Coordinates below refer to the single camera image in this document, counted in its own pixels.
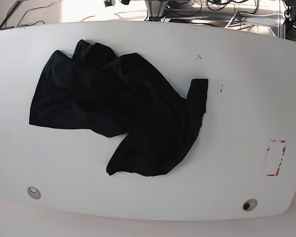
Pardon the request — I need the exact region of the table grommet hole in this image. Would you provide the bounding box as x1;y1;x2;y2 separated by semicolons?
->
27;187;41;199
242;199;258;212

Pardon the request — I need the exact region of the left table grommet hole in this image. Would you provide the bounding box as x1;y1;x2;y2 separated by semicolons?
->
27;187;41;199

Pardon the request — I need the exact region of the right table grommet hole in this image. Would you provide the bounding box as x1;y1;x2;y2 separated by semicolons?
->
242;199;258;212

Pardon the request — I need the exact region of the black t-shirt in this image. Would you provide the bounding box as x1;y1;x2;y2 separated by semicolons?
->
29;40;209;176

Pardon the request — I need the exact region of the black floor cable left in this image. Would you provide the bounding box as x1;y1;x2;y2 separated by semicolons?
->
0;0;59;29

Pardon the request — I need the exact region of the black coiled cable bundle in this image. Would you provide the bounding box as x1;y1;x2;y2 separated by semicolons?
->
205;0;259;15

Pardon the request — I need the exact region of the aluminium frame stand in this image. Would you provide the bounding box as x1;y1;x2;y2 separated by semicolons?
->
145;0;169;22

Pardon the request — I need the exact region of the red tape rectangle marking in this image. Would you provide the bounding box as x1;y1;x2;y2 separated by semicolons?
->
263;140;286;177

